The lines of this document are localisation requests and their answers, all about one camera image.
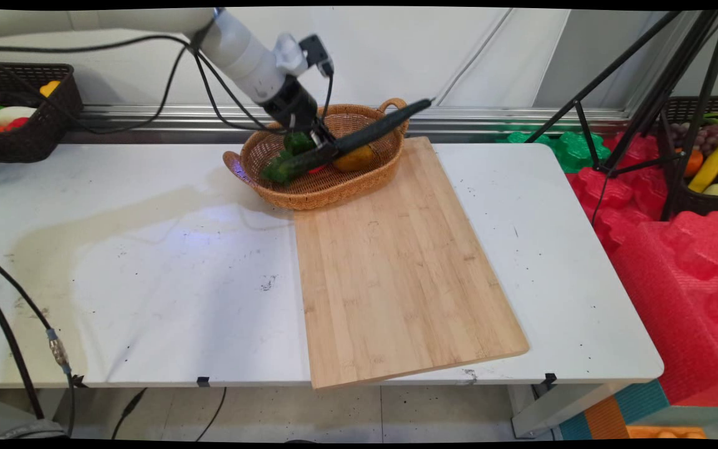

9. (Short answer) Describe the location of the dark woven fruit basket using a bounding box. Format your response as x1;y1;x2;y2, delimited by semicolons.
657;95;718;219

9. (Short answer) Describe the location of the teal and orange floor mat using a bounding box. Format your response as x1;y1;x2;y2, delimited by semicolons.
558;379;671;440

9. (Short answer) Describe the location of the black strap on arm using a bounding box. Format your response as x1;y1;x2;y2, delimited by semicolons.
189;17;218;52

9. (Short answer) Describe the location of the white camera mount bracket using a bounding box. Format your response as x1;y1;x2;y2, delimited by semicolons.
274;32;310;77

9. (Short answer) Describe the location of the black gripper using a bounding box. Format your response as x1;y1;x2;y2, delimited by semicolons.
263;75;338;155

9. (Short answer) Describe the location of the grey base unit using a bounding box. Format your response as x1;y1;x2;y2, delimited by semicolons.
0;393;68;440

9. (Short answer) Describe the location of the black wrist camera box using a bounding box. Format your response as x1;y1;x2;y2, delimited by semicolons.
299;34;335;79

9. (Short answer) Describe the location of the bamboo cutting board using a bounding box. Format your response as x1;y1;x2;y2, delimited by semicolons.
290;137;530;390

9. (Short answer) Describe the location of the thin black camera cable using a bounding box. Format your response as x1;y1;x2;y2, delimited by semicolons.
320;65;336;122

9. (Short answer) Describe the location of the black floor cable with plug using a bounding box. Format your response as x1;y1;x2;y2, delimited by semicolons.
112;387;148;440

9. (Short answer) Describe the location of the purple grape bunch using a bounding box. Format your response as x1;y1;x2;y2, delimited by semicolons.
671;123;718;157

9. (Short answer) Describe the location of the dark woven vegetable basket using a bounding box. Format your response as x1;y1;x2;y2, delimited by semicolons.
0;62;84;167

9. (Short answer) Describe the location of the thick black hanging cable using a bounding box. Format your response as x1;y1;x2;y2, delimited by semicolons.
0;273;45;420

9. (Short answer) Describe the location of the black tripod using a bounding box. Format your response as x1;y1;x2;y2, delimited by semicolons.
524;9;718;223

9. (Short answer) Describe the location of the long dark green cucumber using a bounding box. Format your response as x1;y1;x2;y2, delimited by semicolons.
275;98;435;183

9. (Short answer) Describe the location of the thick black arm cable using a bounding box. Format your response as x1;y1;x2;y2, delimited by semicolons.
0;34;286;135

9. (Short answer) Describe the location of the thin black floor cable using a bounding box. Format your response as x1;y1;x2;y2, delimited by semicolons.
196;387;227;442

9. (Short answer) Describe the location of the red foam sheet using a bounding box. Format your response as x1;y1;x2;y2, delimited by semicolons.
566;131;718;407

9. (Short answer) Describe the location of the long yellow banana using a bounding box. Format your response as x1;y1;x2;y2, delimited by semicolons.
687;142;718;193

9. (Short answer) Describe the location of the oval wicker basket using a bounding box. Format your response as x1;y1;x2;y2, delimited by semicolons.
223;98;411;211

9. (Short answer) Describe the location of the white radish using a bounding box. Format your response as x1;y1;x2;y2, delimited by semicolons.
0;106;38;127

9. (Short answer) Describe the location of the green foam sheet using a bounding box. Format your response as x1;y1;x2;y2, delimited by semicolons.
496;130;612;174

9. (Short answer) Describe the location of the orange brown potato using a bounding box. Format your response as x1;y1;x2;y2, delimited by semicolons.
333;145;376;173

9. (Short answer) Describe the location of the black cable with metal connector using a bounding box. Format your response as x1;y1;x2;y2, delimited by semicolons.
0;248;77;437

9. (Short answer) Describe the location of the white table leg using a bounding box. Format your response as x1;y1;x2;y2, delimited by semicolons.
509;382;628;439

